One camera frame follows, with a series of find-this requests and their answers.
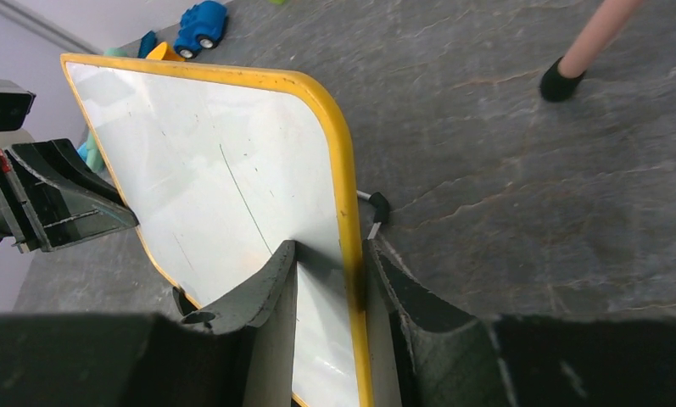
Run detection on dark blue block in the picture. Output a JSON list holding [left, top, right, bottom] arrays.
[[137, 31, 157, 59]]

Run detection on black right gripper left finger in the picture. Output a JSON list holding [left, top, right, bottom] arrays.
[[0, 240, 298, 406]]

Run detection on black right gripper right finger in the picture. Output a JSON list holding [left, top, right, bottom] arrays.
[[363, 240, 676, 406]]

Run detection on mint green toy crayon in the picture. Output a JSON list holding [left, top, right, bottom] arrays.
[[77, 47, 128, 173]]

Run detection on blue toy car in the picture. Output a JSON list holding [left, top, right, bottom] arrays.
[[173, 1, 228, 59]]

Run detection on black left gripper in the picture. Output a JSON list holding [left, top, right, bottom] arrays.
[[0, 139, 138, 254]]

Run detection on pink tripod stand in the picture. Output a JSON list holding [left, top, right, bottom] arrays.
[[539, 0, 643, 103]]

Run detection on yellow framed whiteboard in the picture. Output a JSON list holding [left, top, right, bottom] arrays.
[[60, 53, 375, 406]]

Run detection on yellow toy ring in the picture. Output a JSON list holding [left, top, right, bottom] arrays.
[[145, 41, 186, 63]]

